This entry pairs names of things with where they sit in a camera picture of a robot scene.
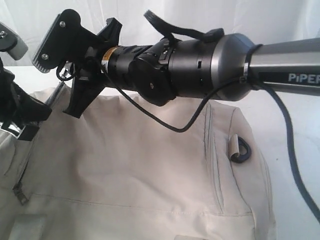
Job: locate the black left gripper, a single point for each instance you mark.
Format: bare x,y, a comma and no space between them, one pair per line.
18,107

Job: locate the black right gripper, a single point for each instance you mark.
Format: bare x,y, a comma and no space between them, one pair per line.
87,53

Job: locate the cream canvas duffel bag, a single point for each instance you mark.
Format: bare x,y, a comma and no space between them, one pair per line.
116,174

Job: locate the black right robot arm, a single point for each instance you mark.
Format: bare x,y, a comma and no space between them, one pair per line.
184,63

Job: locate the white backdrop curtain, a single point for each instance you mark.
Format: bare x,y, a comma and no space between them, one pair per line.
145,22

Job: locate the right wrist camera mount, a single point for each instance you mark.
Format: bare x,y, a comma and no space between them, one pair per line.
66,40

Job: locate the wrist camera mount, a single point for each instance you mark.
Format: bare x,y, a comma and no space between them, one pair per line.
11,43
66,40

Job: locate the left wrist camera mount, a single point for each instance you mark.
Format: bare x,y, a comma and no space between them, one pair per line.
11,43

